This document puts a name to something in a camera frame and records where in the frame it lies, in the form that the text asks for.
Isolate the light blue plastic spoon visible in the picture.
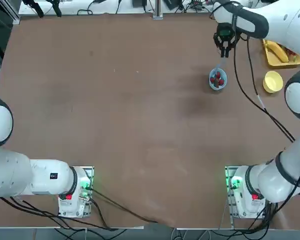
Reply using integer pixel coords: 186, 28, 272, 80
214, 56, 227, 73

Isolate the aluminium frame post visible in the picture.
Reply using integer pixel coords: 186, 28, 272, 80
152, 0, 165, 20

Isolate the yellow plastic tray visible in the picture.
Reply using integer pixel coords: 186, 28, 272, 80
261, 38, 300, 67

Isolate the aluminium frame rail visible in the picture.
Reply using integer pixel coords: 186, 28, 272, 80
4, 0, 22, 26

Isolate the red dragon fruit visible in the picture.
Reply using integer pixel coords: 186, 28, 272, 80
279, 44, 300, 63

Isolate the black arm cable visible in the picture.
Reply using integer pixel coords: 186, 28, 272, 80
209, 0, 297, 143

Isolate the black base cable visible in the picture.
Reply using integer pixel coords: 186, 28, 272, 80
89, 187, 160, 224

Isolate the yellow banana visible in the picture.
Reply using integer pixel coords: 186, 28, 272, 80
264, 40, 290, 63

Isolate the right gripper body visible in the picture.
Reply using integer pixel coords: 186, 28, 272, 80
213, 22, 239, 43

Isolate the light blue bowl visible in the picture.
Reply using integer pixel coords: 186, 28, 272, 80
208, 68, 228, 91

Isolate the yellow bowl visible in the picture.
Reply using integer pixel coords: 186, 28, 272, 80
262, 70, 284, 94

